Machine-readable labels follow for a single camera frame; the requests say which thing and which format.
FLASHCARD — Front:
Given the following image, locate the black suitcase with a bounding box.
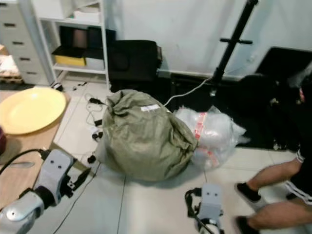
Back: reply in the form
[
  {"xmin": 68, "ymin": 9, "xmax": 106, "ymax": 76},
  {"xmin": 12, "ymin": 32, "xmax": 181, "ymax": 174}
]
[{"xmin": 108, "ymin": 40, "xmax": 162, "ymax": 93}]

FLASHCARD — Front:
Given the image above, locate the person's bare leg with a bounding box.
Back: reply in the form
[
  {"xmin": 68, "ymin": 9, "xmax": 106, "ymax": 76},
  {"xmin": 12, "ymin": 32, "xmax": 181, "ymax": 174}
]
[
  {"xmin": 234, "ymin": 157, "xmax": 312, "ymax": 204},
  {"xmin": 234, "ymin": 197, "xmax": 312, "ymax": 234}
]

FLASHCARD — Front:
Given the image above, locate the wooden pallet with bags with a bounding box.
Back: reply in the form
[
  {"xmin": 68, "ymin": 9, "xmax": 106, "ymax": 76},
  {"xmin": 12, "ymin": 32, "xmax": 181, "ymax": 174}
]
[{"xmin": 0, "ymin": 55, "xmax": 24, "ymax": 84}]

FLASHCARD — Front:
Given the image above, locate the black power adapter cable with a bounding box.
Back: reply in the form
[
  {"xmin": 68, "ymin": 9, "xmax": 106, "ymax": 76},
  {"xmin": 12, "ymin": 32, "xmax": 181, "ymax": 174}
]
[{"xmin": 88, "ymin": 95, "xmax": 112, "ymax": 142}]

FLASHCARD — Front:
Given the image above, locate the white storage box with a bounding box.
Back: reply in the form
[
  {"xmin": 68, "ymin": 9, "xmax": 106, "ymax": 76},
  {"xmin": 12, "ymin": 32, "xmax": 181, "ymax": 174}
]
[{"xmin": 85, "ymin": 49, "xmax": 106, "ymax": 71}]

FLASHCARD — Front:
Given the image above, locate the yellow plate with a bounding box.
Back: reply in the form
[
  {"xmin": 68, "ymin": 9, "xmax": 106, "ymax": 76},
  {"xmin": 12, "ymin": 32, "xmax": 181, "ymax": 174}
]
[{"xmin": 0, "ymin": 87, "xmax": 67, "ymax": 136}]

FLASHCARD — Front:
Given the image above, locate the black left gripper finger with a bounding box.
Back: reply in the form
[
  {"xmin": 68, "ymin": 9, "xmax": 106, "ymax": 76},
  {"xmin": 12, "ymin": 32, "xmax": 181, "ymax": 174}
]
[{"xmin": 71, "ymin": 168, "xmax": 92, "ymax": 195}]

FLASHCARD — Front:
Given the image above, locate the white shelf unit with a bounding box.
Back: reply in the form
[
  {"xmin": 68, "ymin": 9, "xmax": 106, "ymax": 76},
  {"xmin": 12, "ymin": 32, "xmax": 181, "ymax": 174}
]
[{"xmin": 35, "ymin": 0, "xmax": 111, "ymax": 89}]

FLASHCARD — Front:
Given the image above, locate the white floor cable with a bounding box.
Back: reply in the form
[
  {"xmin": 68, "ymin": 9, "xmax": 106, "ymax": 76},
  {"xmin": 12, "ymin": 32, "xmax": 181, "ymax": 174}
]
[{"xmin": 163, "ymin": 77, "xmax": 213, "ymax": 106}]

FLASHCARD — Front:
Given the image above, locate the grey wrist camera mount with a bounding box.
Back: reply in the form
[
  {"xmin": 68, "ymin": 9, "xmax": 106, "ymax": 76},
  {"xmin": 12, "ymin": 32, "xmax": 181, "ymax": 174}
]
[
  {"xmin": 200, "ymin": 184, "xmax": 224, "ymax": 223},
  {"xmin": 35, "ymin": 149, "xmax": 77, "ymax": 203}
]

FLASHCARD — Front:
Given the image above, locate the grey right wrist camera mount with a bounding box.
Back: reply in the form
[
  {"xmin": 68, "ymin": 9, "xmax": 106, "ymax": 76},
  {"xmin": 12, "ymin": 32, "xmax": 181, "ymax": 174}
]
[{"xmin": 200, "ymin": 184, "xmax": 224, "ymax": 223}]

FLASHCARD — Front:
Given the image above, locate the clear plastic bag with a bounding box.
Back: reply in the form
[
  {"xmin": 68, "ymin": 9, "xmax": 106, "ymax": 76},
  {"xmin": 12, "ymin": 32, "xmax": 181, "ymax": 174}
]
[{"xmin": 175, "ymin": 105, "xmax": 247, "ymax": 171}]

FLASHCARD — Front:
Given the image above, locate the white drawer cabinet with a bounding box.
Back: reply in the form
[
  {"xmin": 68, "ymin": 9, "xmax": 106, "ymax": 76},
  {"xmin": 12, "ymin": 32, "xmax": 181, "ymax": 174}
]
[{"xmin": 0, "ymin": 0, "xmax": 53, "ymax": 86}]

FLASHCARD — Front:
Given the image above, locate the yellow storage box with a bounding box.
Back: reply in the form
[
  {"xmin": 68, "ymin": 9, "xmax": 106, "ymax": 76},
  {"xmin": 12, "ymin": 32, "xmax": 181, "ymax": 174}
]
[{"xmin": 53, "ymin": 46, "xmax": 86, "ymax": 68}]

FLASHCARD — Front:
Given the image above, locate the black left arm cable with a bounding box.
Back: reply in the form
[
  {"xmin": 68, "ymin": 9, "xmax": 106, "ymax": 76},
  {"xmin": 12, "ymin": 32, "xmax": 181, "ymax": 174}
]
[{"xmin": 0, "ymin": 149, "xmax": 45, "ymax": 175}]

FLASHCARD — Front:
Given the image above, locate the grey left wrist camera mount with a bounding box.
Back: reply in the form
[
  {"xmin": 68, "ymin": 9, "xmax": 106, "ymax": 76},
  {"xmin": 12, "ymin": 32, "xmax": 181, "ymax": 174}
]
[{"xmin": 35, "ymin": 149, "xmax": 77, "ymax": 203}]

